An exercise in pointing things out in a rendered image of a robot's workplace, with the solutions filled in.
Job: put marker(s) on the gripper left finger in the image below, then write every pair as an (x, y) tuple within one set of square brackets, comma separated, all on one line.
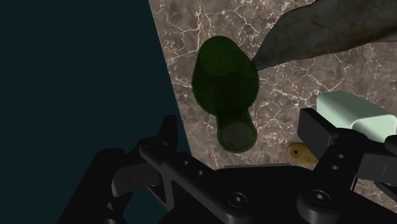
[(161, 161)]

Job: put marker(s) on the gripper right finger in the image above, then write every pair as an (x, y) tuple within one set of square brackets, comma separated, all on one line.
[(338, 161)]

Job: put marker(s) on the pale green rounded box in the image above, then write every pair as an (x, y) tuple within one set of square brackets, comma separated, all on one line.
[(350, 113)]

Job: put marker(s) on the dark green glass bottle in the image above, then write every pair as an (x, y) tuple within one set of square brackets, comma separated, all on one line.
[(225, 90)]

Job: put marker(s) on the dark grey blue cloth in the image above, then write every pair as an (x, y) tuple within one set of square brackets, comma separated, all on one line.
[(325, 31)]

